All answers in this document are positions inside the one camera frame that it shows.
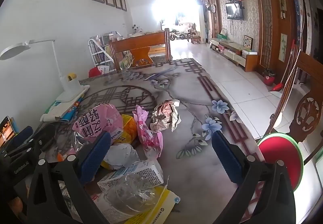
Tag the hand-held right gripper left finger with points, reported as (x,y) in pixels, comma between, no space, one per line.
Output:
(96,155)

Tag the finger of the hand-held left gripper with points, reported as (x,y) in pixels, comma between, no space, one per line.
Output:
(22,137)
(41,142)

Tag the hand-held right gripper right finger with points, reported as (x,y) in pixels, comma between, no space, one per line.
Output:
(227,158)

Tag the orange yellow chip bag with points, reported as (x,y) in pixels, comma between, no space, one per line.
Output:
(130,124)

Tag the white strawberry print wrapper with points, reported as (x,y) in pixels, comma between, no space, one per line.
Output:
(98,203)

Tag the red basin with green rim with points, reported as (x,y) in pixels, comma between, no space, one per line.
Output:
(277,150)

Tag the pink snack wrapper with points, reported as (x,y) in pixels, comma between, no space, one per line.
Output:
(149,135)

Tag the colourful picture book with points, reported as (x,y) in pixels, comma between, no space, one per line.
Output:
(6,130)

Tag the white crumpled wrapper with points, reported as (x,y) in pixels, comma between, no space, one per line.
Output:
(121,154)

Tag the pink bag with purple print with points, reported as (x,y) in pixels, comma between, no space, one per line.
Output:
(96,120)

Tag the stack of papers and books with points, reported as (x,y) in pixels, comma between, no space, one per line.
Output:
(63,110)

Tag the white drink carton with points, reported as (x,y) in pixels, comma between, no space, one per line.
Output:
(141,172)

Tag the clear plastic bag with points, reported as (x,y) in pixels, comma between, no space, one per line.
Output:
(131,191)

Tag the white desk lamp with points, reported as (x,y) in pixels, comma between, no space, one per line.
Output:
(73,87)

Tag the yellow tape roll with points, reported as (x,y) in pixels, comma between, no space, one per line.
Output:
(71,77)

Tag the small pink wrapper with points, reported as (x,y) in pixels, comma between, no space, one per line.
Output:
(165,115)

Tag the yellow and white packet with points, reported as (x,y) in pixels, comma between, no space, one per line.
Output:
(164,203)

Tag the red cloth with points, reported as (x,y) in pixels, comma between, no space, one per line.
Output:
(94,72)

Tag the red dustpan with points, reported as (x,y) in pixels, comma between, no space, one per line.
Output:
(276,87)

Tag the red bucket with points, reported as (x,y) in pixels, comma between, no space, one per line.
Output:
(269,80)

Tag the white ribbed pole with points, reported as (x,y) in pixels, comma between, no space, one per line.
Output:
(287,87)

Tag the wooden chair with carved back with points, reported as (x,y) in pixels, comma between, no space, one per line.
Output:
(309,110)

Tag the white bookshelf rack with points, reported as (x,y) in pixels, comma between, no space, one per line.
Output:
(97,52)

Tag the wooden television cabinet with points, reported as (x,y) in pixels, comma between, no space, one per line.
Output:
(234,53)

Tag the small framed picture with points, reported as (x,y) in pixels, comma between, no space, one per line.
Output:
(248,42)

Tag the wooden chair with plain back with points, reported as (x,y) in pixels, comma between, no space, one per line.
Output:
(141,42)

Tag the framed bamboo painting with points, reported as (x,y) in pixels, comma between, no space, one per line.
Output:
(284,47)

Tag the scooter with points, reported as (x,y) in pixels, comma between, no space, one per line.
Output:
(178,34)

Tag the wall television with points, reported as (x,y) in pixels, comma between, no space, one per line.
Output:
(234,10)

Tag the wall clock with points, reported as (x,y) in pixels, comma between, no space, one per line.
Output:
(214,8)

